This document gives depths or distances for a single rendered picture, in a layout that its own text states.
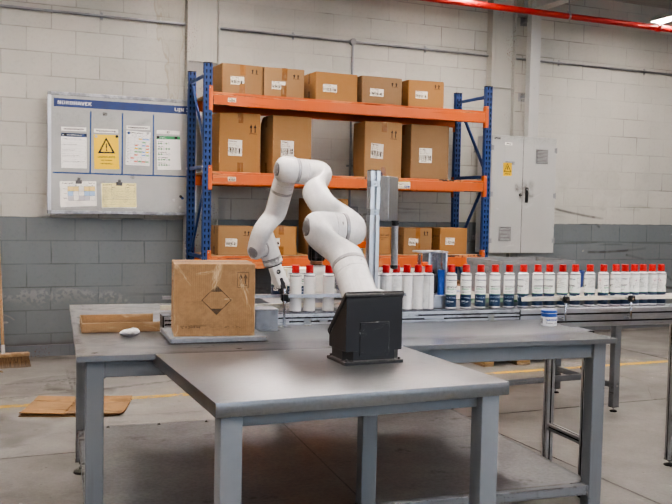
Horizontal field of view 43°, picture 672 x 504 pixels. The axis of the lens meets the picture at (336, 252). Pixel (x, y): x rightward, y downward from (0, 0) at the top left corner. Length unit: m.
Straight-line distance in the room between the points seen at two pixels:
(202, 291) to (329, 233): 0.56
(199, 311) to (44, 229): 4.67
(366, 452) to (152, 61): 5.38
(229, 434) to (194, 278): 1.03
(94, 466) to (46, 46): 5.32
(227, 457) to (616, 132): 8.48
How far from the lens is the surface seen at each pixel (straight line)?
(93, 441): 3.08
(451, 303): 3.99
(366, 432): 3.28
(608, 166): 10.27
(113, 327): 3.50
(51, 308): 7.87
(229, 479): 2.36
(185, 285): 3.22
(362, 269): 2.91
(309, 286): 3.74
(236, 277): 3.24
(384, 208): 3.67
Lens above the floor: 1.34
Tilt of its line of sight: 3 degrees down
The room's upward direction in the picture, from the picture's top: 1 degrees clockwise
